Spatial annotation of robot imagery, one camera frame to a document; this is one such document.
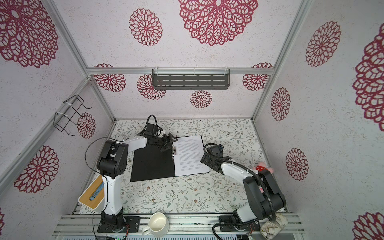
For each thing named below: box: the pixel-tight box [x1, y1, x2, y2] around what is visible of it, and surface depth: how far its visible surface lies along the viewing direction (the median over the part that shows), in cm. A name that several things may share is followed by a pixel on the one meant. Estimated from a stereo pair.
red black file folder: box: [130, 135, 210, 182], surface depth 95 cm
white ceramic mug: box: [141, 212, 170, 238], surface depth 71 cm
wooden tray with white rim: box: [78, 174, 105, 211], surface depth 79 cm
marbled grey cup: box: [260, 213, 289, 240], surface depth 71 cm
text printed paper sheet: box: [173, 135, 210, 177], surface depth 99 cm
